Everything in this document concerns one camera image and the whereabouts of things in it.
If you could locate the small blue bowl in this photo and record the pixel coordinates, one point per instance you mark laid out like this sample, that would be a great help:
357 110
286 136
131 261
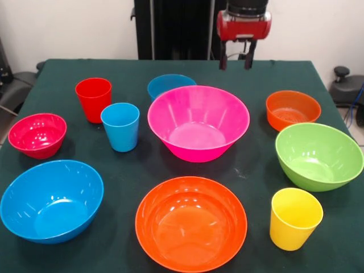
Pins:
165 84

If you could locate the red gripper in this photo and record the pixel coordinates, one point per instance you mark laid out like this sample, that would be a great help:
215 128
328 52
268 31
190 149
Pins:
244 27

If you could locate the small crimson bowl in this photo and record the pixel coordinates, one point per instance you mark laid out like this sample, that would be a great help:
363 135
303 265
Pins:
37 136

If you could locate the large blue bowl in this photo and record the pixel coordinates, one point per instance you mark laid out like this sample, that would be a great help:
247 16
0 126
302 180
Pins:
51 204

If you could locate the small orange bowl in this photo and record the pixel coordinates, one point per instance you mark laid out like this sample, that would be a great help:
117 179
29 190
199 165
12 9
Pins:
290 108

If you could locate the dark green tablecloth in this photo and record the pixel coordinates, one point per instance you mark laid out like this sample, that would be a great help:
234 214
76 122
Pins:
128 170

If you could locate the black pedestal leg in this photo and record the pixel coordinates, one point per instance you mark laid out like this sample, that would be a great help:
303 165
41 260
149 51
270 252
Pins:
17 85
345 91

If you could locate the red cup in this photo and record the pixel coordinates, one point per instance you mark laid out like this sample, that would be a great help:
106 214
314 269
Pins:
92 105

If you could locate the blue cup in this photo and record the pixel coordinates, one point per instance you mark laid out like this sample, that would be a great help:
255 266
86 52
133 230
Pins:
120 133

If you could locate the large orange bowl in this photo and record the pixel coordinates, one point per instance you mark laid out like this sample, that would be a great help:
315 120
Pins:
190 227

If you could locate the yellow cup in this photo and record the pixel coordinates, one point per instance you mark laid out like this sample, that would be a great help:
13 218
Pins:
290 227

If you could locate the large pink bowl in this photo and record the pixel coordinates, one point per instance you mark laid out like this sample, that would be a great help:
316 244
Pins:
199 125

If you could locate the green bowl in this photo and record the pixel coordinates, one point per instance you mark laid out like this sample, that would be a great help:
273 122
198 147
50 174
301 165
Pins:
315 159

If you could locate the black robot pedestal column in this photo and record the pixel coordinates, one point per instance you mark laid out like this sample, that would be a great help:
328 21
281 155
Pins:
170 28

